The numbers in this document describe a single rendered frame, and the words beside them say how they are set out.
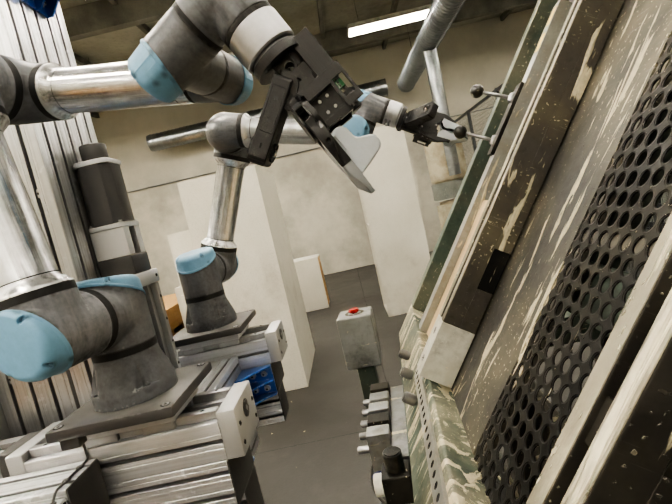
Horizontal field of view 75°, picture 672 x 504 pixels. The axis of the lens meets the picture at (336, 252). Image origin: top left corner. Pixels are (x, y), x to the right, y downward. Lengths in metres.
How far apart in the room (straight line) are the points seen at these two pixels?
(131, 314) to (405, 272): 4.21
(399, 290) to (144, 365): 4.21
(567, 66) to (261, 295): 2.82
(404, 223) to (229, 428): 4.17
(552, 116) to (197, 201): 2.87
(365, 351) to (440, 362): 0.61
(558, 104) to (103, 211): 0.99
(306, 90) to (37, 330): 0.50
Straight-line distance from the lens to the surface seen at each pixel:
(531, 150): 0.93
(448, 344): 0.94
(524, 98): 1.33
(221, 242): 1.45
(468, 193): 1.52
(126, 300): 0.88
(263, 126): 0.58
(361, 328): 1.50
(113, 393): 0.90
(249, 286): 3.43
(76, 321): 0.80
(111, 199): 1.15
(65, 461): 1.00
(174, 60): 0.64
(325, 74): 0.57
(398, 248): 4.87
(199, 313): 1.34
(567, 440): 0.41
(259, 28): 0.59
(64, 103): 0.92
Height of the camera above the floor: 1.30
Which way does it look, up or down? 5 degrees down
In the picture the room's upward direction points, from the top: 13 degrees counter-clockwise
